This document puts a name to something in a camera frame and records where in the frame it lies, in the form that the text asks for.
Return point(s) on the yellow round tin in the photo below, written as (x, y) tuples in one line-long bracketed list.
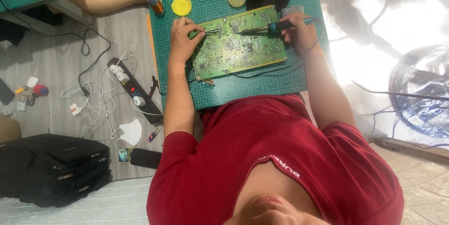
[(181, 6)]

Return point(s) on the black phone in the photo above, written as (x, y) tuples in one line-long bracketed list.
[(5, 92)]

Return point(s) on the small colourful card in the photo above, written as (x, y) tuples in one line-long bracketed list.
[(123, 155)]

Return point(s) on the white earbuds case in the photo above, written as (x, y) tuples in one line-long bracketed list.
[(32, 82)]

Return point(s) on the red and blue ball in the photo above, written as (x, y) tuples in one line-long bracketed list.
[(40, 90)]

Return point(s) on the black suitcase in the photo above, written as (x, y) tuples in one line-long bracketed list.
[(52, 169)]

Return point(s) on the wooden plank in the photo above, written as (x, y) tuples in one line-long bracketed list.
[(410, 147)]

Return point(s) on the person's right hand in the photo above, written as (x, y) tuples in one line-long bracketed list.
[(303, 35)]

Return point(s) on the white round plug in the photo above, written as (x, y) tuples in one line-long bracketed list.
[(139, 100)]

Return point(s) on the small brown component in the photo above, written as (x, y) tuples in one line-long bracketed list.
[(209, 82)]

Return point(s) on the clear plastic piece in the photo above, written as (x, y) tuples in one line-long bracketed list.
[(294, 9)]

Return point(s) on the white loose plug adapter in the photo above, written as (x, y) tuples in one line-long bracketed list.
[(74, 109)]

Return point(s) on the key bunch with tags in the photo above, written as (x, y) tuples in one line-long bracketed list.
[(24, 101)]

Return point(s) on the orange board under mat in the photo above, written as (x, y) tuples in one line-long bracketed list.
[(150, 39)]

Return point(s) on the metal tweezers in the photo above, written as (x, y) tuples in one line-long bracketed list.
[(214, 32)]

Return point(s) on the black power strip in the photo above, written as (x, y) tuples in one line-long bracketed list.
[(140, 93)]

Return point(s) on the person's left hand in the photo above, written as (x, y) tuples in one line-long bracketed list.
[(182, 44)]

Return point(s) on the yellow small gadget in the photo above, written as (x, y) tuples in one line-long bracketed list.
[(21, 90)]

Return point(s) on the plastic-wrapped floor fan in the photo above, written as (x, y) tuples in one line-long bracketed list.
[(421, 91)]

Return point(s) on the green cutting mat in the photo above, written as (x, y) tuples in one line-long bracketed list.
[(228, 93)]

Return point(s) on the white charger plug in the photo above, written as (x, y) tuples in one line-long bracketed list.
[(115, 69), (123, 77)]

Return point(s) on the black pouch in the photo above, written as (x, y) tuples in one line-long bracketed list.
[(145, 158)]

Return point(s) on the brown rounded object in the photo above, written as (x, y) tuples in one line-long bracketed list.
[(8, 129)]

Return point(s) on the person's red shirt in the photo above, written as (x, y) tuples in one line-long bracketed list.
[(273, 154)]

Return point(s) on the white face mask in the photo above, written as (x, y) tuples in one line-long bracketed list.
[(131, 132)]

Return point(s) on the small printed lighter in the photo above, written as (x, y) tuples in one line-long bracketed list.
[(153, 135)]

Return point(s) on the green circuit board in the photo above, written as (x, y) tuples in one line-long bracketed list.
[(238, 51)]

